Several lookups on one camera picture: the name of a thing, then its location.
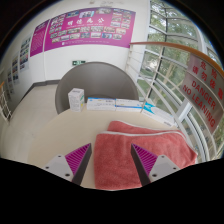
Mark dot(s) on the small upright white box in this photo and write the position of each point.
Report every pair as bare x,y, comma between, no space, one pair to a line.
76,99

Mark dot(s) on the red-lettered clear danger sign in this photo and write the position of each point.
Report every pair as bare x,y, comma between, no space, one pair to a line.
205,90

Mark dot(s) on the narrow magenta text poster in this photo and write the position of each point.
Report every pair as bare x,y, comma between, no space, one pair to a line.
38,38

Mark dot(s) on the white railing with orange handrail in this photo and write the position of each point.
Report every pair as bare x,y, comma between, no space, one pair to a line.
156,46

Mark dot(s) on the large magenta photo poster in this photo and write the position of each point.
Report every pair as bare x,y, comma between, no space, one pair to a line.
90,28

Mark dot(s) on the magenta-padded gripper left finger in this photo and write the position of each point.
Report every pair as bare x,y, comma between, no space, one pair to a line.
60,165

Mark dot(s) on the green exit sign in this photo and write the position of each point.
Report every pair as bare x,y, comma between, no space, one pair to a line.
79,62

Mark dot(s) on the short white stair railing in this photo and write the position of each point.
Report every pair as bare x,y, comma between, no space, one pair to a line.
4,103

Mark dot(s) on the long white blue box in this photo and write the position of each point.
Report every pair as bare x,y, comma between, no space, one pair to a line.
128,105
101,104

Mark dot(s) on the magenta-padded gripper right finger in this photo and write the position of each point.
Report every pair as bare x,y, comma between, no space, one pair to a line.
163,165

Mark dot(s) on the pink towel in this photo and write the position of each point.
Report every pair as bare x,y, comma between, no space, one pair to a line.
113,156

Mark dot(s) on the grey round-backed chair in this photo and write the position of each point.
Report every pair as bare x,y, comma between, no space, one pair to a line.
100,81

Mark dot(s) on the white photo wall board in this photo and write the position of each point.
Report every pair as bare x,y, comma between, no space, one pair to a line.
15,68
25,51

